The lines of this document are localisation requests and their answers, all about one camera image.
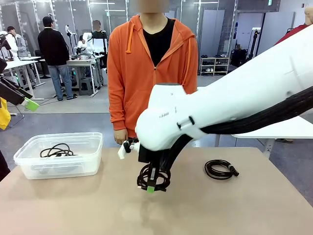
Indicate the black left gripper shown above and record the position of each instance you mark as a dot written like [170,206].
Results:
[9,94]

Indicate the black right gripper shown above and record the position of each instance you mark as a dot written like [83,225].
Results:
[145,155]

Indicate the person right forearm orange sleeve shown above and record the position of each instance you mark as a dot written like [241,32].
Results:
[117,110]

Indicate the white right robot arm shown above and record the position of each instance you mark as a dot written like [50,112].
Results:
[220,102]

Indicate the person right hand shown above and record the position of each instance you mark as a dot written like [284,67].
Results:
[121,137]

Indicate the yellow cloth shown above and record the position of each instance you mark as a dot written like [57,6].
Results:
[3,120]

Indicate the long white desk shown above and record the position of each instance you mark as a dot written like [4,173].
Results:
[29,60]

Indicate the grey plastic stool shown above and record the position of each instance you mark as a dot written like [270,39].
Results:
[85,84]

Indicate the person in grey hoodie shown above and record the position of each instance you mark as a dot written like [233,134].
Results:
[20,46]

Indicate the man in black jacket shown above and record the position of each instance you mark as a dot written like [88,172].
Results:
[52,49]

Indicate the grey workbench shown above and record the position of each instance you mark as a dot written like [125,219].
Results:
[80,63]

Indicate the black equipment housing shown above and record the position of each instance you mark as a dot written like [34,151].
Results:
[3,166]

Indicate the clear plastic storage box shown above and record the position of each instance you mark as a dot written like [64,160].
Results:
[73,171]

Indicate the white humanoid robot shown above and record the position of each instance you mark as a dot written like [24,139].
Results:
[85,39]

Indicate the person in dark top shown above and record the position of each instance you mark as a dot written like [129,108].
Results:
[97,36]

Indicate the person in orange hoodie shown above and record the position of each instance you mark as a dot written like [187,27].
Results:
[132,73]

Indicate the wooden shoe rack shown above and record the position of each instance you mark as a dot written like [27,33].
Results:
[215,58]

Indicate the large white table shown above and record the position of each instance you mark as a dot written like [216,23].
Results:
[281,129]

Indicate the black cart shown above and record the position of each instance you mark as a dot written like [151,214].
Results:
[238,58]

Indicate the black tripod stand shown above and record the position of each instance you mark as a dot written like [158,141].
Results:
[253,41]

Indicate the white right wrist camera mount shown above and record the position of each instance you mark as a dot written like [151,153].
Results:
[121,154]

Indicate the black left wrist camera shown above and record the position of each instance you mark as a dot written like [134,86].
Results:
[3,65]

